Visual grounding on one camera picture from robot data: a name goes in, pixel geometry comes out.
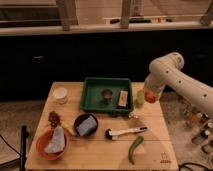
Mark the red apple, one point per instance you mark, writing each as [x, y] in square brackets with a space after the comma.
[149, 97]

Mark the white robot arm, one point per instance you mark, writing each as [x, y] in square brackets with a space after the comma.
[166, 71]

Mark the green plastic cup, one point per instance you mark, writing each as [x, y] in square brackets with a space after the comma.
[140, 98]

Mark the white paper cup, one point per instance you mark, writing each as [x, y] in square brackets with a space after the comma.
[60, 95]

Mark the green plastic tray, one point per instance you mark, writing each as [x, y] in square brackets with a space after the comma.
[91, 98]

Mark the beige sponge block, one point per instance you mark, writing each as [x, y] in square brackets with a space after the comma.
[122, 102]

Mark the dark bowl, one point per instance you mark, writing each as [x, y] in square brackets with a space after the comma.
[80, 118]

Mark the small silver utensil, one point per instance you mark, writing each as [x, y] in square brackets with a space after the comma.
[133, 117]

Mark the blue grey sponge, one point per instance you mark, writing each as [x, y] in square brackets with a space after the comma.
[86, 125]

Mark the black white brush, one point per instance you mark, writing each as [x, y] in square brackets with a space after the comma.
[114, 134]

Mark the yellow banana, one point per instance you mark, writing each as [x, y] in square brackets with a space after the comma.
[68, 128]

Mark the brown grape bunch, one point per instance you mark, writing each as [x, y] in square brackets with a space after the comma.
[54, 119]

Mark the green chili pepper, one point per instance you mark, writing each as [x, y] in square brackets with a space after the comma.
[133, 147]

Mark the grey cloth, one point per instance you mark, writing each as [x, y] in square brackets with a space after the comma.
[57, 143]

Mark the orange bowl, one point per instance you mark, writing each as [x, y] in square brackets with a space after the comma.
[43, 141]

